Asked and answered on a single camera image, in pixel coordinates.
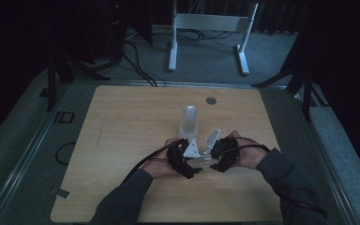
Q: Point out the person's left hand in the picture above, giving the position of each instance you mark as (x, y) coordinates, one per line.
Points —
(157, 165)

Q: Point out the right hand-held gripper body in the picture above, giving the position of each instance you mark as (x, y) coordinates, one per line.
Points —
(228, 153)

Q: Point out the white metal table frame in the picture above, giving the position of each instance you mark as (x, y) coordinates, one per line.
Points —
(211, 22)

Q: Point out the clear plastic bottle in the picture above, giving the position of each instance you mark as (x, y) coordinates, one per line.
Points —
(189, 123)

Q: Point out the grey tape piece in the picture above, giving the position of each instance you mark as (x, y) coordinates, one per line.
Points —
(63, 193)

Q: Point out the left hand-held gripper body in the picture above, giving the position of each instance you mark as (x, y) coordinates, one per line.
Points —
(178, 156)

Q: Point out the grey round table grommet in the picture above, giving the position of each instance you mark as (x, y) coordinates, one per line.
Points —
(211, 100)

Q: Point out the person's right hand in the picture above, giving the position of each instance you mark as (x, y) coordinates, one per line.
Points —
(251, 154)

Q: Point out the black tripod stand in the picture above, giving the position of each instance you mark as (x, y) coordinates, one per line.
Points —
(61, 72)
(303, 78)

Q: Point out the single clear plastic cup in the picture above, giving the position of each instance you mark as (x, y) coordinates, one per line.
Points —
(205, 160)

